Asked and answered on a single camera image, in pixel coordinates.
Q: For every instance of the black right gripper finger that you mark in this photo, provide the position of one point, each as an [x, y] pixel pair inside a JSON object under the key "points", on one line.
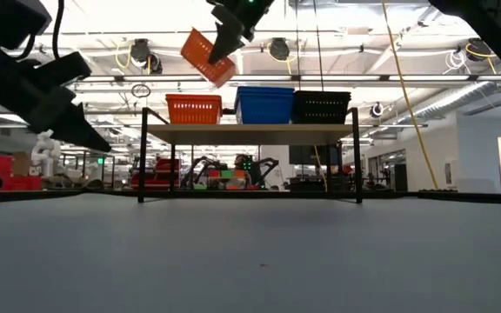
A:
{"points": [[229, 39]]}

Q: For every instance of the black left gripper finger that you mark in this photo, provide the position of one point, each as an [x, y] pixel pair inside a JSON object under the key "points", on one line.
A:
{"points": [[76, 130]]}

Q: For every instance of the orange slotted plastic basket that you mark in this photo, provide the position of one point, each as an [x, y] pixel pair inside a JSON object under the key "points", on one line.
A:
{"points": [[198, 54], [194, 113]]}

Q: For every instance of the blue slotted plastic basket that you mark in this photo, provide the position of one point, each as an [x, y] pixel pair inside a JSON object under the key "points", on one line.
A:
{"points": [[263, 88], [263, 108]]}

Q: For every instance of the black slotted plastic basket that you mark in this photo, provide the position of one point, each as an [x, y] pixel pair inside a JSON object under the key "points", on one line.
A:
{"points": [[320, 111]]}

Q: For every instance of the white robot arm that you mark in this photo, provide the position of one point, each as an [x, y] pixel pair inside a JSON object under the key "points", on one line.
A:
{"points": [[44, 152]]}

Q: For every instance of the black background robot arm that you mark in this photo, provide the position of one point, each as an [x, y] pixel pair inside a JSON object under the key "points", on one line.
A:
{"points": [[263, 167], [198, 169]]}

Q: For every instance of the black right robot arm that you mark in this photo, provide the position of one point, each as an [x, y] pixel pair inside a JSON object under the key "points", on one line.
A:
{"points": [[494, 26]]}

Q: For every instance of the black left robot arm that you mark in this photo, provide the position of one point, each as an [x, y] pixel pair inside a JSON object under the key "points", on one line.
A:
{"points": [[2, 21]]}

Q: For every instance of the cardboard box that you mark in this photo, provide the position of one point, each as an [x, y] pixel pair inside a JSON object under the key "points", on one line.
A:
{"points": [[21, 165]]}

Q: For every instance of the red cabinet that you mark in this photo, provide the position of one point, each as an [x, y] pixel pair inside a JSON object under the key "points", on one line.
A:
{"points": [[15, 182]]}

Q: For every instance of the red tool chest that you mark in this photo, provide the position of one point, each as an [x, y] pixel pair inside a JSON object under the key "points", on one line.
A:
{"points": [[163, 167]]}

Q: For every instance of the long ceiling light strip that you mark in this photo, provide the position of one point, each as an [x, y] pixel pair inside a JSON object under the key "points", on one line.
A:
{"points": [[342, 77]]}

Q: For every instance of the black monitor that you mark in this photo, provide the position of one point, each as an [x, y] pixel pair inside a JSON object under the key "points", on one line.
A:
{"points": [[307, 155]]}

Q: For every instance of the wooden shelf with black frame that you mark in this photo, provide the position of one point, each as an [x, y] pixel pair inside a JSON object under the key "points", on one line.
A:
{"points": [[250, 134]]}

